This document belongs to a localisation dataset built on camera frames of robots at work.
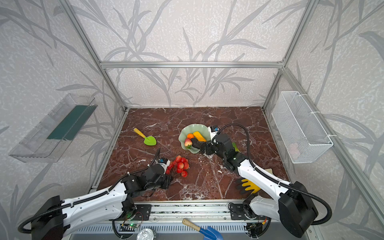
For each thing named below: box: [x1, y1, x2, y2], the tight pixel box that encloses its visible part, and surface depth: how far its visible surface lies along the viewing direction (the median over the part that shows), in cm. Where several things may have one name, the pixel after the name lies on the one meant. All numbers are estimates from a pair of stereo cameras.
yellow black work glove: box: [241, 178, 261, 194], surface depth 82 cm
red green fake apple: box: [184, 138, 193, 149], surface depth 95 cm
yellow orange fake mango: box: [193, 131, 207, 142], surface depth 101 cm
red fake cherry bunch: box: [165, 155, 190, 178], surface depth 84 cm
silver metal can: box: [136, 228, 157, 240], surface depth 65 cm
